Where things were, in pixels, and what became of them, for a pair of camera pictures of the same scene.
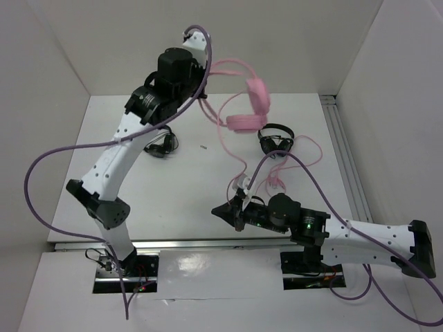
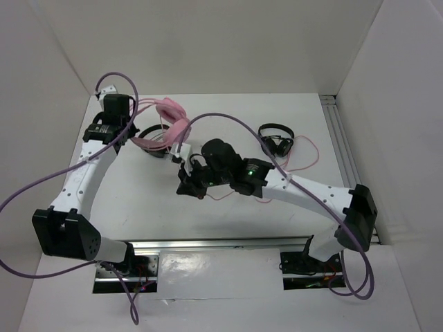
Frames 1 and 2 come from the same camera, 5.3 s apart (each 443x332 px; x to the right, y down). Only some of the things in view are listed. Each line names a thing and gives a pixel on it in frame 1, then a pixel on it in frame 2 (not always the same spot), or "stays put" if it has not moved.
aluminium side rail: (345, 159) stays put
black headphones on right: (275, 142) stays put
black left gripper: (194, 66) -> (133, 129)
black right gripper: (232, 213) -> (188, 185)
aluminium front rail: (181, 244) stays put
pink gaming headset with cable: (259, 98) -> (178, 129)
